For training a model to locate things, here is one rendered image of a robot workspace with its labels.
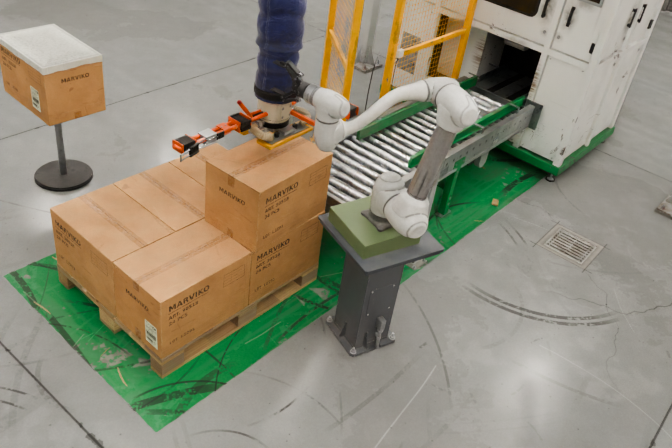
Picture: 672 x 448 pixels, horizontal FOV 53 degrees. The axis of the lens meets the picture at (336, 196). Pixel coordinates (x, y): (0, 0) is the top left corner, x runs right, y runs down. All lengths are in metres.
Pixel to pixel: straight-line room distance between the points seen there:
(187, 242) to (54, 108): 1.40
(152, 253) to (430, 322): 1.73
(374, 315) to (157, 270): 1.22
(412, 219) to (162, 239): 1.38
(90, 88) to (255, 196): 1.66
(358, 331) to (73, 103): 2.33
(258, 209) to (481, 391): 1.60
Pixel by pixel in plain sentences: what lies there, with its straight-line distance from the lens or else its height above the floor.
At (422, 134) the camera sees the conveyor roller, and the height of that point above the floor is 0.55.
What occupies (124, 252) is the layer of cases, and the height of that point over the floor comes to 0.54.
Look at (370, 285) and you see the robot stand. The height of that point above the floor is 0.50.
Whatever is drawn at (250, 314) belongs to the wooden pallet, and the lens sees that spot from 4.02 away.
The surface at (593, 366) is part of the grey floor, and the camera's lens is 4.43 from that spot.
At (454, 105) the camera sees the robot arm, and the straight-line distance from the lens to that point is 3.02.
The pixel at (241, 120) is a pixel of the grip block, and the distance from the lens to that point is 3.43.
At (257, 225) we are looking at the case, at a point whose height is 0.73.
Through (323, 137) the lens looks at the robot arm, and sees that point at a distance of 2.99.
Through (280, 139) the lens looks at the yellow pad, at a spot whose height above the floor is 1.13.
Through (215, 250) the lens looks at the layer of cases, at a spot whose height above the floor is 0.54.
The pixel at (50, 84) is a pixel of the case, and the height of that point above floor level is 0.90.
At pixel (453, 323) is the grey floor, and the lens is 4.31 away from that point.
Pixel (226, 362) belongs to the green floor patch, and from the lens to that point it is 3.86.
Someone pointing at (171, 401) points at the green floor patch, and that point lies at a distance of 3.70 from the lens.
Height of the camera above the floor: 2.90
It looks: 34 degrees down
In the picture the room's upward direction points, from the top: 9 degrees clockwise
